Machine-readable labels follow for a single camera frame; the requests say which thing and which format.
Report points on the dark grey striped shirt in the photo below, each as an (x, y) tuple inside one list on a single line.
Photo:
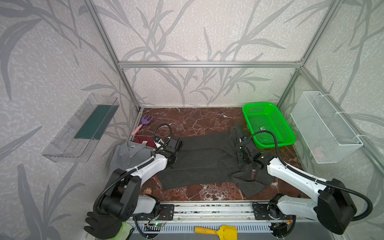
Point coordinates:
[(213, 159)]

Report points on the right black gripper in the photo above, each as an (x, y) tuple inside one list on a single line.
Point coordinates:
[(241, 144)]

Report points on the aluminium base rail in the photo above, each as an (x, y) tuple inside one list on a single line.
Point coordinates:
[(229, 212)]

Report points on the clear plastic wall bin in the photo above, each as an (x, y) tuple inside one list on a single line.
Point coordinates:
[(79, 137)]

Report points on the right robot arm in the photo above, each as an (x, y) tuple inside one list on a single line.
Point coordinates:
[(328, 205)]

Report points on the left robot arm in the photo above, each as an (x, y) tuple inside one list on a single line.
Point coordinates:
[(123, 194)]

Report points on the black green work glove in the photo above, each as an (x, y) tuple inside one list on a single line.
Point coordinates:
[(107, 228)]

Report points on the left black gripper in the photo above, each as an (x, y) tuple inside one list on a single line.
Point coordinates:
[(175, 150)]

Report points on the purple pink toy rake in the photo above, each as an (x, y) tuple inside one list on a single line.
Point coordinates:
[(146, 119)]

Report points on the yellow toy shovel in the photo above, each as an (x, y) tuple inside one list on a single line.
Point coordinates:
[(224, 233)]

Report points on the green plastic basket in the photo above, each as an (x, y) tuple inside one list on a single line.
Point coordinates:
[(267, 117)]

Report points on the maroon folded shirt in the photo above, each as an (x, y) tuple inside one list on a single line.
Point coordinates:
[(145, 140)]

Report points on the small round orange lid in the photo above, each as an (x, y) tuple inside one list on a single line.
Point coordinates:
[(148, 191)]

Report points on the white wire mesh basket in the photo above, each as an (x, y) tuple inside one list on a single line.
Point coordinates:
[(327, 134)]

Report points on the light grey folded shirt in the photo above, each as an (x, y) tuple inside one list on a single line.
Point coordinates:
[(128, 155)]

